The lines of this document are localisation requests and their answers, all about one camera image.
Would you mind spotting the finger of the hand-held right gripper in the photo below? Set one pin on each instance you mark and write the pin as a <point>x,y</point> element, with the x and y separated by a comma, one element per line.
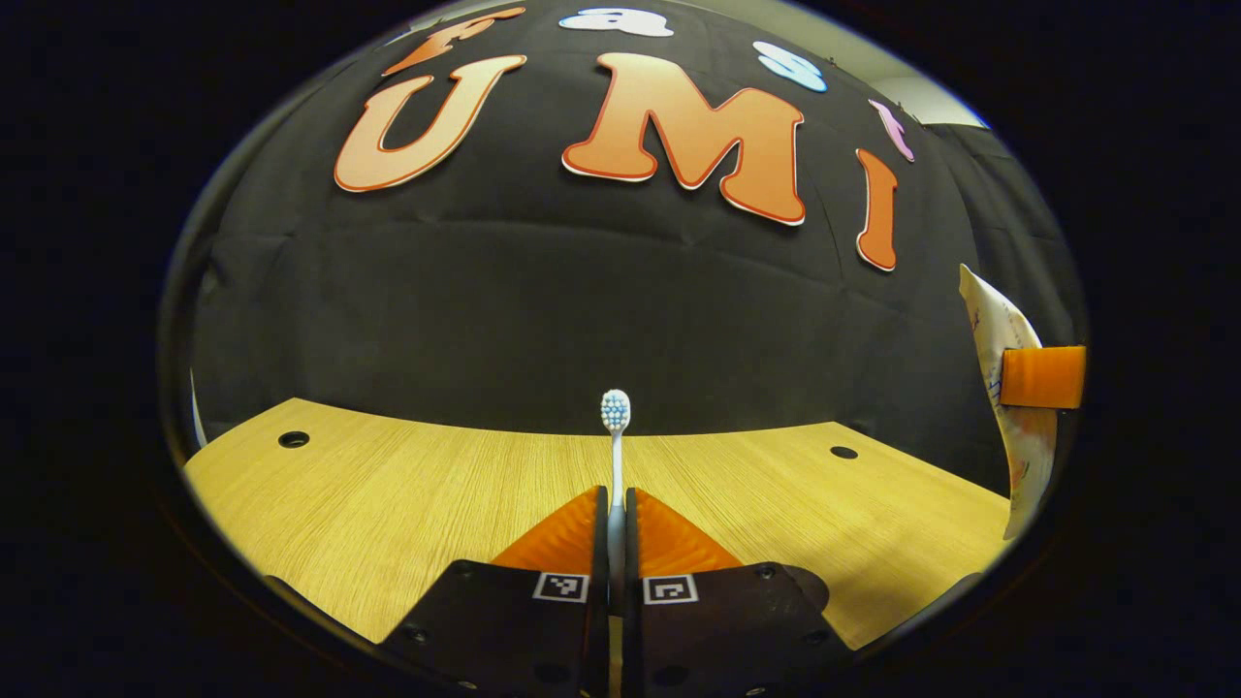
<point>1042,378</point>

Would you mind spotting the white toothpaste tube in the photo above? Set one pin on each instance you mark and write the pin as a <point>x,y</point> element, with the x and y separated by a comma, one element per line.
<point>999,320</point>

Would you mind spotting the wooden desktop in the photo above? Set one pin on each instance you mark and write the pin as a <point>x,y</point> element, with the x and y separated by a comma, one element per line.
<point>388,504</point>

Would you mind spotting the black backdrop cloth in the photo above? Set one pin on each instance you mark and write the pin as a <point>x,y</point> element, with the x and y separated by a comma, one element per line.
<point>543,291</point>

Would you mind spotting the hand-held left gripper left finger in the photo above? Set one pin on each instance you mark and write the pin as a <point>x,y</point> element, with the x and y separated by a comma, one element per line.
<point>600,533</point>

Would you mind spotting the white toothbrush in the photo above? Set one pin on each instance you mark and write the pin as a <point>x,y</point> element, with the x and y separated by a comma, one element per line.
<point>615,409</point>

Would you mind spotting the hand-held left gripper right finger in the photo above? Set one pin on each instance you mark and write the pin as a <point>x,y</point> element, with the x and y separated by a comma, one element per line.
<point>631,538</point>

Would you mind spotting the black side curtain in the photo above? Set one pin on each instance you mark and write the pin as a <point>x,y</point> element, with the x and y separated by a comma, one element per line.
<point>979,194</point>

